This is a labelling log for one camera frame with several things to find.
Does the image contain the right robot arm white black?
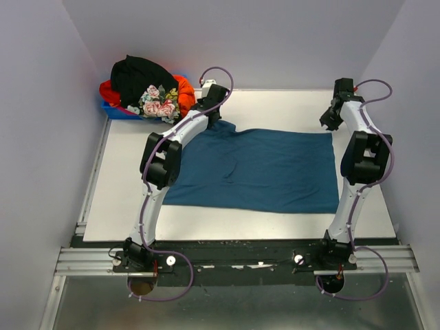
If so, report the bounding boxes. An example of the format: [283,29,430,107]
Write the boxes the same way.
[316,78,393,270]

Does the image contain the black floral t shirt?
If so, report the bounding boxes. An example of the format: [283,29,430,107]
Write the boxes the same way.
[110,56,182,124]

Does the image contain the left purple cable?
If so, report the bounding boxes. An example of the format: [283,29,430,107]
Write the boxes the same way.
[129,66,234,303]

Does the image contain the teal blue t shirt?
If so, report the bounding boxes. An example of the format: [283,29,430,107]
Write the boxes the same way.
[164,120,339,214]

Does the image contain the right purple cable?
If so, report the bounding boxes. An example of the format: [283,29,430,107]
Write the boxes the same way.
[315,79,395,303]

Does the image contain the purple cable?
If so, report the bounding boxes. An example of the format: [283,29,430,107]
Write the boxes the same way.
[315,79,395,303]
[129,66,234,303]

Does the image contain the blue plastic bin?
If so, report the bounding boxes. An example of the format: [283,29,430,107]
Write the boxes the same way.
[100,71,190,120]

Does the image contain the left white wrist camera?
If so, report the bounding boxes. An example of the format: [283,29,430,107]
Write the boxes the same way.
[200,79,217,98]

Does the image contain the aluminium extrusion rail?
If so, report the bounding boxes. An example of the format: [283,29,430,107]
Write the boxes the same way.
[55,245,419,277]

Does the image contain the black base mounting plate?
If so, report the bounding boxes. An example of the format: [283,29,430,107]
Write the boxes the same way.
[109,238,398,292]

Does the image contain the orange t shirt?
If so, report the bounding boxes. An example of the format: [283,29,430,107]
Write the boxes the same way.
[98,74,197,118]

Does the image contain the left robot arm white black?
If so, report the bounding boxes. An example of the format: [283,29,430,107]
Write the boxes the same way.
[122,80,231,272]

